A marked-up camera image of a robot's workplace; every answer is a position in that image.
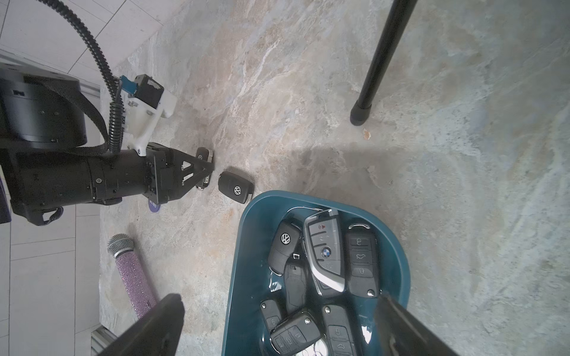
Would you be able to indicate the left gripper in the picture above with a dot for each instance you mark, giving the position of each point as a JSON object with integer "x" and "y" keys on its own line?
{"x": 162, "y": 165}

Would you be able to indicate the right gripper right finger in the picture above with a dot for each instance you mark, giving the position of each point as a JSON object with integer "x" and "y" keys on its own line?
{"x": 400, "y": 333}

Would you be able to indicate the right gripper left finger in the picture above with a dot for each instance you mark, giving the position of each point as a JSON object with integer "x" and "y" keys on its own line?
{"x": 158, "y": 332}

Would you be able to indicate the black key fob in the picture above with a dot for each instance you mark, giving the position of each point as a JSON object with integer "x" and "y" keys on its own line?
{"x": 283, "y": 246}
{"x": 362, "y": 261}
{"x": 338, "y": 331}
{"x": 295, "y": 333}
{"x": 272, "y": 313}
{"x": 295, "y": 283}
{"x": 235, "y": 187}

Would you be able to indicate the white key fob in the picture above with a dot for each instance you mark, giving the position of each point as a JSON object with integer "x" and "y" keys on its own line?
{"x": 319, "y": 348}

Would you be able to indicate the silver BMW key fob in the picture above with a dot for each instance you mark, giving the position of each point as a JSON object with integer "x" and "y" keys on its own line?
{"x": 325, "y": 252}

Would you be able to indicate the black key fob bottom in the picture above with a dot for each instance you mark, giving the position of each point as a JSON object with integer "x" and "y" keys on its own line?
{"x": 272, "y": 313}

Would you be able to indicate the black VW key top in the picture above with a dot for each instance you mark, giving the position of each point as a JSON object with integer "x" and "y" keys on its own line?
{"x": 207, "y": 156}

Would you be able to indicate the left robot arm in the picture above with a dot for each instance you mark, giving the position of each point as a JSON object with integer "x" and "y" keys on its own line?
{"x": 58, "y": 150}

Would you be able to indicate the purple small blind chip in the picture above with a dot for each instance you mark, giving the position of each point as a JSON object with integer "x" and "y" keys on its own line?
{"x": 153, "y": 207}

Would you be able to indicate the purple glitter tube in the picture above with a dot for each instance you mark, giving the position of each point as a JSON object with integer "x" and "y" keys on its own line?
{"x": 121, "y": 248}

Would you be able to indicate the black music stand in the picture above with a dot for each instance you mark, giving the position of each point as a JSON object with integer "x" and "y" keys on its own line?
{"x": 394, "y": 27}

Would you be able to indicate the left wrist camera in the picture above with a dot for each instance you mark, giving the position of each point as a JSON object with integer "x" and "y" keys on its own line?
{"x": 146, "y": 101}

